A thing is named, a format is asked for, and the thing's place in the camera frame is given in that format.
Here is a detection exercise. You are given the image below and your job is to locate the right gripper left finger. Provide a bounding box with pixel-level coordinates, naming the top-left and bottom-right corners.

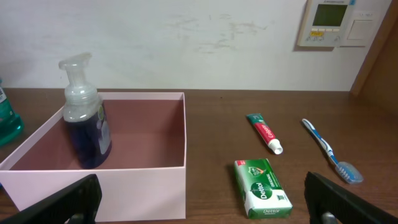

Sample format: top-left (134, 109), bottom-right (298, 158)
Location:
top-left (1, 174), bottom-right (102, 224)

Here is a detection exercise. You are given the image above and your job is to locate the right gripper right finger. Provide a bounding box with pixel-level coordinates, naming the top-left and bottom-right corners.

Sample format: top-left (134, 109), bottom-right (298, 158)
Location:
top-left (304, 172), bottom-right (397, 223)

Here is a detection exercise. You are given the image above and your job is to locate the foam soap pump bottle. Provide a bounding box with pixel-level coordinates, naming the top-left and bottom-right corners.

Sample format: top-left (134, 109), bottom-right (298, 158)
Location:
top-left (58, 52), bottom-right (112, 169)

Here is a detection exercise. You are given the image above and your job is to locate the teal mouthwash bottle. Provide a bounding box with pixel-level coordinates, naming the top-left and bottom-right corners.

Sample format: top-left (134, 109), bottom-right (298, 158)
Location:
top-left (0, 88), bottom-right (24, 146)

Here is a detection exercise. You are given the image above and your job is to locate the blue white toothbrush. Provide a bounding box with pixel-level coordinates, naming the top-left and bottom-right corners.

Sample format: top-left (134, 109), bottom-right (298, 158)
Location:
top-left (302, 118), bottom-right (364, 184)

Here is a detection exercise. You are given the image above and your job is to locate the green Dettol soap box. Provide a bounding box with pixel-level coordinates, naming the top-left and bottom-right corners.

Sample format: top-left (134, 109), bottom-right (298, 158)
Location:
top-left (234, 159), bottom-right (293, 219)

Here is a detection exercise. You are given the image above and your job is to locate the pink cardboard box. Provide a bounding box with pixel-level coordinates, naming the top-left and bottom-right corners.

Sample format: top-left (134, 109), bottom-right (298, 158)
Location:
top-left (1, 92), bottom-right (187, 222)

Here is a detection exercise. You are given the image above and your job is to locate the red green toothpaste tube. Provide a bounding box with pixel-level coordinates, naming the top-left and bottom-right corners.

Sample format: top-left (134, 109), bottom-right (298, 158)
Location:
top-left (246, 113), bottom-right (283, 155)

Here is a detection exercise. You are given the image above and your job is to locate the brown wooden side panel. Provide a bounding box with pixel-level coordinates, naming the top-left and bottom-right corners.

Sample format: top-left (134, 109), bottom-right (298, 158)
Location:
top-left (350, 0), bottom-right (397, 114)

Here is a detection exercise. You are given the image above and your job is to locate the wall thermostat control panel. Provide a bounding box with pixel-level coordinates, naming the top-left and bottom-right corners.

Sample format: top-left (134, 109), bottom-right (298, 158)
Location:
top-left (297, 0), bottom-right (356, 47)

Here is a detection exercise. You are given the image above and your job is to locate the white wall switch plate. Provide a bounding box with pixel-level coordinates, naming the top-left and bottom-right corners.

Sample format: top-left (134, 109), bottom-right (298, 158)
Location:
top-left (340, 0), bottom-right (392, 47)

